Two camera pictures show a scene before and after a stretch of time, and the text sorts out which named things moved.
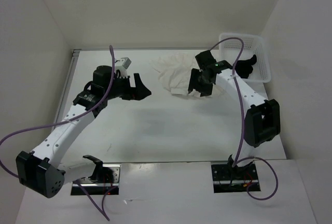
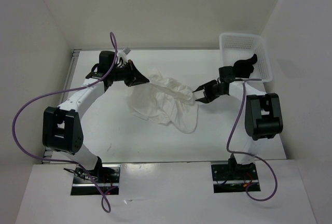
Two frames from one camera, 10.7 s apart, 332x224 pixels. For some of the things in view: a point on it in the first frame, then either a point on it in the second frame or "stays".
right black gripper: (193, 84) → (201, 87)
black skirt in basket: (244, 67) stays
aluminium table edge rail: (70, 70) stays
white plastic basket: (230, 50) stays
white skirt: (174, 70) → (163, 100)
